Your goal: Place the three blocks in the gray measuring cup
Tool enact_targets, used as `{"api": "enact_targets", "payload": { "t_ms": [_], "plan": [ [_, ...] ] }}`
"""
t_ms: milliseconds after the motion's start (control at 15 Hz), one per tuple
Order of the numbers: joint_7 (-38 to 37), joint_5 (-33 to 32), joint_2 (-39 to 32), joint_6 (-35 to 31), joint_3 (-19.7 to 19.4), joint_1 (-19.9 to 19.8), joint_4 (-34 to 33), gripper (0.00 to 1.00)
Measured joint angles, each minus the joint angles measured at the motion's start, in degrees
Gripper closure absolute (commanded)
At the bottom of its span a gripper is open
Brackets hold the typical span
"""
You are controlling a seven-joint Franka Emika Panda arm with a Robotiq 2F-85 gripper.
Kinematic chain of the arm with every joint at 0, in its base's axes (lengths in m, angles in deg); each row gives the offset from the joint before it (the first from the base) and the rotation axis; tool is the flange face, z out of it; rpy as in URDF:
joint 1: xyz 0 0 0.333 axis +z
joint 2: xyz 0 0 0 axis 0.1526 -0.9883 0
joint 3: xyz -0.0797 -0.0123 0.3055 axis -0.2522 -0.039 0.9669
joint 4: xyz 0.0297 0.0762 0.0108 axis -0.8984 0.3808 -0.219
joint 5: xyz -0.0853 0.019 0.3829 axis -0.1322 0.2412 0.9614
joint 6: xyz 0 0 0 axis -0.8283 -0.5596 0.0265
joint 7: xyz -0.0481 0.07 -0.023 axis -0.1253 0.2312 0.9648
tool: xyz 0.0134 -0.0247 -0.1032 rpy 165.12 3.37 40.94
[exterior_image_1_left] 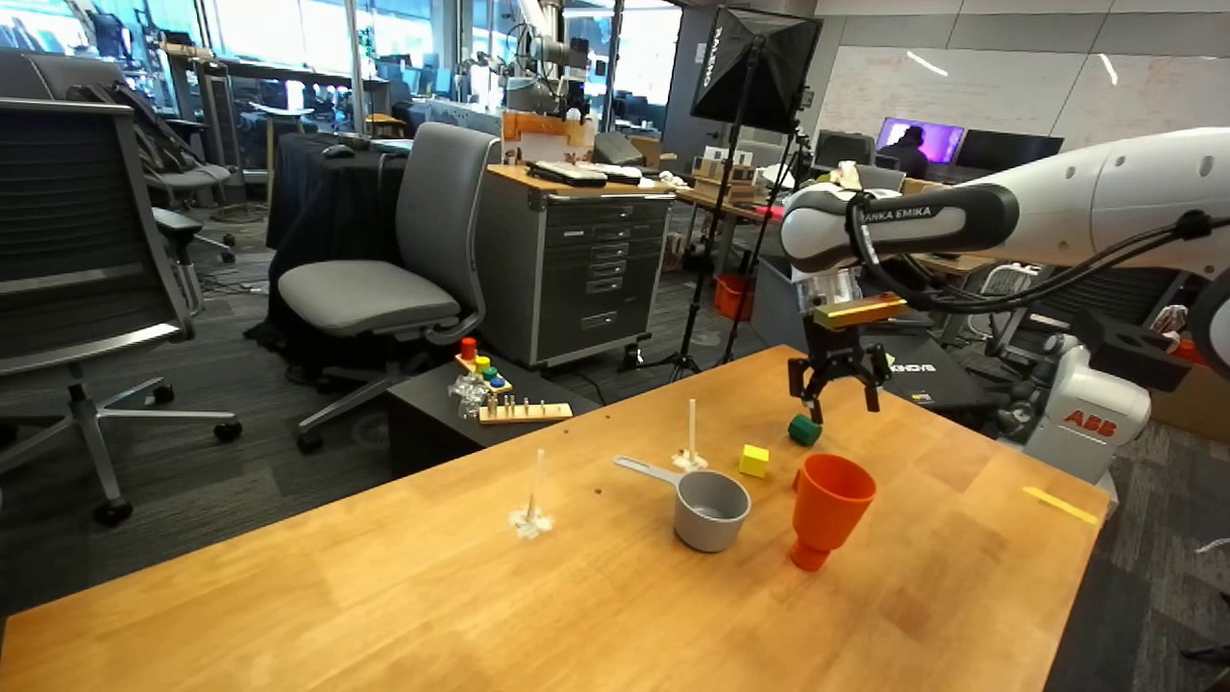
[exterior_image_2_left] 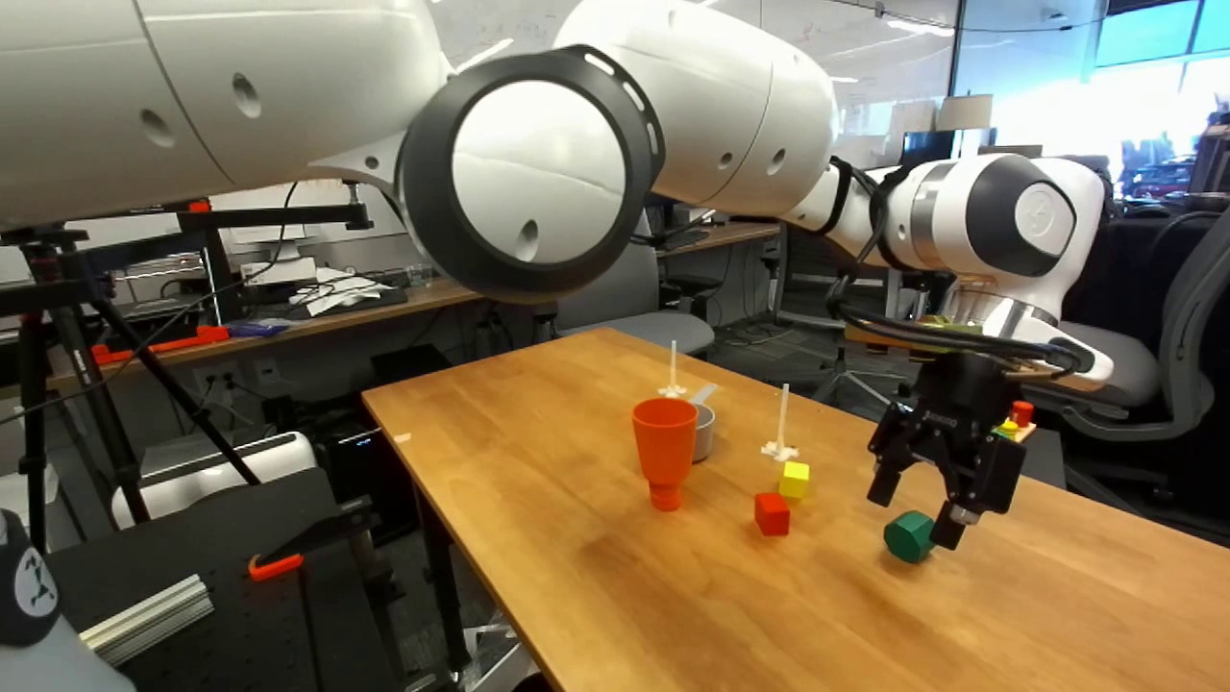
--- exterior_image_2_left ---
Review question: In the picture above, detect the black mesh office chair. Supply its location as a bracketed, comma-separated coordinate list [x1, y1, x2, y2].
[774, 229, 929, 417]

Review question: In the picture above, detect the red orange bar clamp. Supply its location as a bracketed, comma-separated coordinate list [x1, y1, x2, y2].
[85, 320, 238, 379]

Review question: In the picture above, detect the black cart platform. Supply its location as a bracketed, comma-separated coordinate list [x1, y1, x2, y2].
[50, 467, 433, 692]

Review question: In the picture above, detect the white paper pile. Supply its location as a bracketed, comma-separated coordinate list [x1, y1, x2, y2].
[243, 256, 396, 325]

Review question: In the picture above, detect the thin black camera cable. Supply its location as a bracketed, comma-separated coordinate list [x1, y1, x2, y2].
[243, 176, 310, 289]

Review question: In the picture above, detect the yellow block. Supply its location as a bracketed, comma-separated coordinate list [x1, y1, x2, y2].
[775, 457, 815, 504]

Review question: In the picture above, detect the orange plastic cup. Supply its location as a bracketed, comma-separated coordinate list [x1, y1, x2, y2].
[627, 398, 702, 516]

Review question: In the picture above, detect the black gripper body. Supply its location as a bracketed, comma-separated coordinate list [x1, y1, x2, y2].
[914, 356, 1014, 471]

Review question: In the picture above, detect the white foam roll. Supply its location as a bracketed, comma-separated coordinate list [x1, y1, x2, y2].
[103, 426, 324, 536]

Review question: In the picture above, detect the long wooden desk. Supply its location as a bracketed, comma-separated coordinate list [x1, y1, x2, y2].
[50, 221, 789, 394]

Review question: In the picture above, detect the colourful stacking toy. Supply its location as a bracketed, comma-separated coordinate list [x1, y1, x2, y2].
[990, 398, 1040, 449]

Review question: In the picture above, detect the beige lamp shade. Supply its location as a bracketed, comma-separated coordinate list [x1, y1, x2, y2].
[939, 90, 998, 134]

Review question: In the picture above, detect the dark background monitor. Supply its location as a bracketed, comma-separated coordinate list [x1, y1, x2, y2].
[895, 127, 961, 171]

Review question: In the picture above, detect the gray measuring cup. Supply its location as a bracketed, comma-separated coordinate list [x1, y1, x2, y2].
[683, 382, 722, 471]

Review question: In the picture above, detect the black camera tripod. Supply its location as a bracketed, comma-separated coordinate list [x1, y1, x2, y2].
[0, 221, 269, 558]

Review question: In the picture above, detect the black clamp orange handle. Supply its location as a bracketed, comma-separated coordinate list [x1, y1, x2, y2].
[247, 498, 403, 692]

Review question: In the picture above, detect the red block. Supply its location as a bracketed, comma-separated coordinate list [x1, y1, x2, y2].
[750, 489, 795, 541]

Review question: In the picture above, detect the gray metal tube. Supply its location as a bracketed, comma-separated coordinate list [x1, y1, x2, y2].
[73, 568, 220, 668]

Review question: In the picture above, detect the green block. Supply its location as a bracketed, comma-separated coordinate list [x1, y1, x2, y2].
[879, 507, 943, 568]

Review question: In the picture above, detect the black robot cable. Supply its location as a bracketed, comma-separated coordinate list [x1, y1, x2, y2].
[830, 149, 1094, 385]

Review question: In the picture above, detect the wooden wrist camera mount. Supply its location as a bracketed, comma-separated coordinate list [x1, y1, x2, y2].
[843, 315, 1105, 398]

